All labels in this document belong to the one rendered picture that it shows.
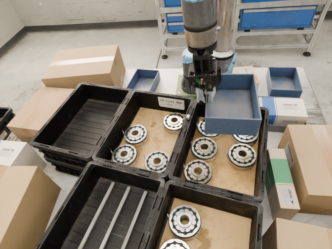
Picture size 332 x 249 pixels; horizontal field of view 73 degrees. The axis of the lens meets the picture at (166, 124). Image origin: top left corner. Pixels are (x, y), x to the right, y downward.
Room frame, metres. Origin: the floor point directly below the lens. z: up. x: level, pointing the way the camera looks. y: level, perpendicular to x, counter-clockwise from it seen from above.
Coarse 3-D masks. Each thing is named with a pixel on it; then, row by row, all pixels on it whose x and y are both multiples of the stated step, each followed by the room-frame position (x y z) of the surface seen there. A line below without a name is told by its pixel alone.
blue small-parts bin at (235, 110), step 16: (224, 80) 0.59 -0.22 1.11; (240, 80) 0.57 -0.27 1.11; (224, 96) 0.55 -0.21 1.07; (240, 96) 0.54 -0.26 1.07; (256, 96) 0.46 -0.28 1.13; (208, 112) 0.49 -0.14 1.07; (224, 112) 0.48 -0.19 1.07; (240, 112) 0.47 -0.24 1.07; (256, 112) 0.42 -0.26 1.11; (208, 128) 0.41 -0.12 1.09; (224, 128) 0.40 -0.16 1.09; (240, 128) 0.39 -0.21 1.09; (256, 128) 0.37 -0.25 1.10
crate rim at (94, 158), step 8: (168, 96) 0.76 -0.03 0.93; (176, 96) 0.75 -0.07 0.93; (184, 96) 0.74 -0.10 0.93; (192, 104) 0.68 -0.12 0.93; (120, 112) 0.71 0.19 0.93; (184, 120) 0.60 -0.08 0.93; (112, 128) 0.62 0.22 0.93; (184, 128) 0.56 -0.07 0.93; (104, 136) 0.59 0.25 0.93; (176, 144) 0.49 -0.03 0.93; (96, 152) 0.52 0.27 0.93; (96, 160) 0.48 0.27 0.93; (104, 160) 0.48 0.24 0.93; (128, 168) 0.42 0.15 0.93; (136, 168) 0.42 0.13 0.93; (168, 168) 0.40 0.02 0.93; (160, 176) 0.37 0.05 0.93
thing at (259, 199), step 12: (192, 108) 0.66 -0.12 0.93; (264, 108) 0.59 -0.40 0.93; (264, 120) 0.53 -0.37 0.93; (264, 132) 0.47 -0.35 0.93; (180, 144) 0.49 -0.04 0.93; (264, 144) 0.43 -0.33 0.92; (264, 156) 0.38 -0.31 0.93; (264, 168) 0.34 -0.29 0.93; (180, 180) 0.34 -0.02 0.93; (264, 180) 0.30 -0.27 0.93; (228, 192) 0.28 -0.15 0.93
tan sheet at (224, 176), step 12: (228, 144) 0.52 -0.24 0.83; (192, 156) 0.49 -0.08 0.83; (216, 156) 0.47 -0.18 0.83; (216, 168) 0.42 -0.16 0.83; (228, 168) 0.41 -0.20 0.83; (252, 168) 0.39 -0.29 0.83; (216, 180) 0.37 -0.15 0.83; (228, 180) 0.36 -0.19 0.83; (240, 180) 0.36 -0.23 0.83; (252, 180) 0.35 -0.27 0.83; (240, 192) 0.31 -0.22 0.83; (252, 192) 0.30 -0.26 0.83
